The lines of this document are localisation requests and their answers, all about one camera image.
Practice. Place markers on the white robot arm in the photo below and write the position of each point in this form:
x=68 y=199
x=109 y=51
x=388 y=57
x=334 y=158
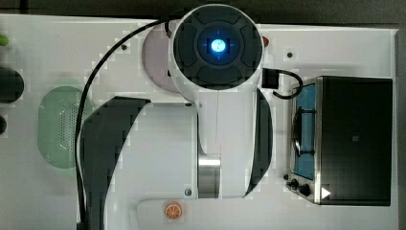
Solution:
x=217 y=143

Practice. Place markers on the black toaster oven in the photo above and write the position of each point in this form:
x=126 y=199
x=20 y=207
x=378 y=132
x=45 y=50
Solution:
x=341 y=141

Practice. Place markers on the pink round plate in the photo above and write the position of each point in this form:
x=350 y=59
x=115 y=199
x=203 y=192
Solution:
x=155 y=58

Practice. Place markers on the green perforated colander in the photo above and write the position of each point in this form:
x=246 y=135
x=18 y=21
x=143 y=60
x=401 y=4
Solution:
x=57 y=116

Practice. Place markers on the small black cup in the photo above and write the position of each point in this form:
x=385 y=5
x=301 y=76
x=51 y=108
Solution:
x=3 y=125

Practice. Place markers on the black pot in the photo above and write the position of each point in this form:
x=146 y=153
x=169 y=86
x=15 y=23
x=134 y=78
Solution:
x=11 y=85

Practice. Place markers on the red strawberry toy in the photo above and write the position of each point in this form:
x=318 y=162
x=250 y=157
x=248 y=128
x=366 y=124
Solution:
x=265 y=41

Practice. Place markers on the orange slice toy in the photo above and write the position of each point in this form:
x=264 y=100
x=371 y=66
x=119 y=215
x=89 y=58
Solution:
x=173 y=210

